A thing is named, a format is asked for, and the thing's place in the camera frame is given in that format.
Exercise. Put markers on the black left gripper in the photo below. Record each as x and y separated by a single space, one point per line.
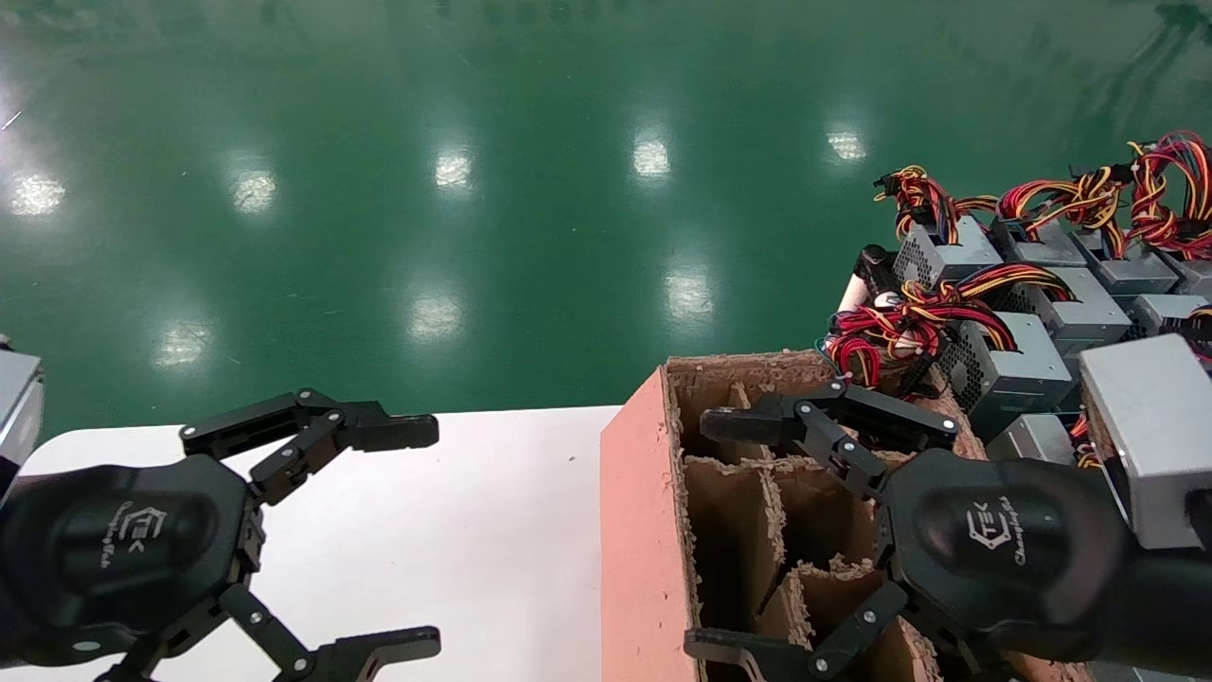
114 549

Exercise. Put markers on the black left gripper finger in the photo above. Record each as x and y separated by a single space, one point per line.
379 652
379 428

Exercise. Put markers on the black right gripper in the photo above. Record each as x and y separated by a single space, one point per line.
1004 549

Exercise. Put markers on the grey left wrist box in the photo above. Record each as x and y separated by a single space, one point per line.
17 407

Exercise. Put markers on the brown cardboard box with dividers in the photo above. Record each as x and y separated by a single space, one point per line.
644 549

